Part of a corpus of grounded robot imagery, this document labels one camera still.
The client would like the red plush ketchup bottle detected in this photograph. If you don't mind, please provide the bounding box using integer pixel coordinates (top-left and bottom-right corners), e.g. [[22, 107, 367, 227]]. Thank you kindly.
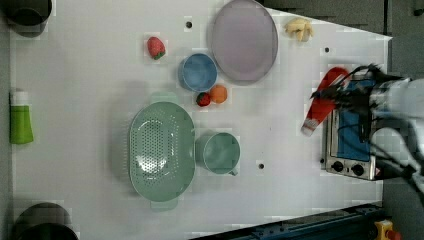
[[301, 67, 348, 136]]

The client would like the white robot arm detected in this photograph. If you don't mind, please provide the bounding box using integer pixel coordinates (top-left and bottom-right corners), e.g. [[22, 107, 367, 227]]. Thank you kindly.
[[302, 64, 423, 194]]

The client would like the black cable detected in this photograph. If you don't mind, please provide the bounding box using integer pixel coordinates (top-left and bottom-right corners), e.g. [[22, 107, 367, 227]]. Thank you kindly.
[[336, 109, 424, 188]]

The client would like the small red plush strawberry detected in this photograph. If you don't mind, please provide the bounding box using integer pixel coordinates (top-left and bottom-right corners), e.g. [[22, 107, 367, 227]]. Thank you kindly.
[[196, 92, 211, 107]]

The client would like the green mug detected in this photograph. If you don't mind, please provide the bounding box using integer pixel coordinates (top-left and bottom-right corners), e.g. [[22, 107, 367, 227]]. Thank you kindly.
[[195, 132, 241, 176]]

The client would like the plush orange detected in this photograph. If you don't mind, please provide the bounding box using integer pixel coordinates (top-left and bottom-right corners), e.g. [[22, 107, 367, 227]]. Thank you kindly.
[[210, 84, 228, 104]]

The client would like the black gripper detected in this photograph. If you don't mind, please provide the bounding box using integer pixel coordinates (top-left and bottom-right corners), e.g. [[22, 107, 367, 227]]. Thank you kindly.
[[311, 64, 383, 113]]

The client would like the large purple plate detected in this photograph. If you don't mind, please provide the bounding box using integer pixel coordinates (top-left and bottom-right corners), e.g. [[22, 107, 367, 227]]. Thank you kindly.
[[211, 0, 278, 83]]

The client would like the blue bowl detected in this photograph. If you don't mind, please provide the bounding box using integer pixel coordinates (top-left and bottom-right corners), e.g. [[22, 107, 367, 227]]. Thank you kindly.
[[178, 53, 218, 92]]

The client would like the black toaster oven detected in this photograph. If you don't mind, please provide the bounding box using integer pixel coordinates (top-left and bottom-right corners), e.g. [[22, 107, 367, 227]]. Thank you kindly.
[[321, 109, 377, 181]]

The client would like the green oval strainer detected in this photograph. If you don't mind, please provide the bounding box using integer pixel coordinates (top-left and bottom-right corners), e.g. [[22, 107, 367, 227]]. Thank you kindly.
[[128, 92, 196, 212]]

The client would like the green bottle white cap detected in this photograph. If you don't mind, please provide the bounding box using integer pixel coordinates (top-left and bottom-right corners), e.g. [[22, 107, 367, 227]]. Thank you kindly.
[[10, 91, 34, 145]]

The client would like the plush peeled banana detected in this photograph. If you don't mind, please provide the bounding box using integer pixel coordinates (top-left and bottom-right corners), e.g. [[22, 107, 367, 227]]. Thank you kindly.
[[284, 17, 314, 42]]

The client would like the plush strawberry with leaves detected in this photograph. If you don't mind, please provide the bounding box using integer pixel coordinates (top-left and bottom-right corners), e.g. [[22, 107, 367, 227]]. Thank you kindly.
[[147, 37, 166, 60]]

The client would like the black cylinder container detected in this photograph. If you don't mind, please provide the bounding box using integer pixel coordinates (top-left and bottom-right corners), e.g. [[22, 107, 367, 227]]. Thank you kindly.
[[0, 0, 53, 38], [11, 202, 79, 240]]

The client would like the blue frame rail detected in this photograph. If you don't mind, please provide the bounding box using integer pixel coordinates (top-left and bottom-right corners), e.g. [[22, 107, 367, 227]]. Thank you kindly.
[[191, 204, 404, 240]]

